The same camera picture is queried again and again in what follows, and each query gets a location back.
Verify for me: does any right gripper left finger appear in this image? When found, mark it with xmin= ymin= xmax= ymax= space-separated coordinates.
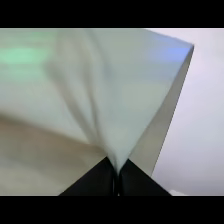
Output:
xmin=59 ymin=156 xmax=118 ymax=197

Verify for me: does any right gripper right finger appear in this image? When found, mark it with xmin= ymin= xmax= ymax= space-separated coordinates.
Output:
xmin=118 ymin=158 xmax=172 ymax=197

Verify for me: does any white garment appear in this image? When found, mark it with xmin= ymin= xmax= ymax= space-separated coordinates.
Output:
xmin=0 ymin=28 xmax=195 ymax=197

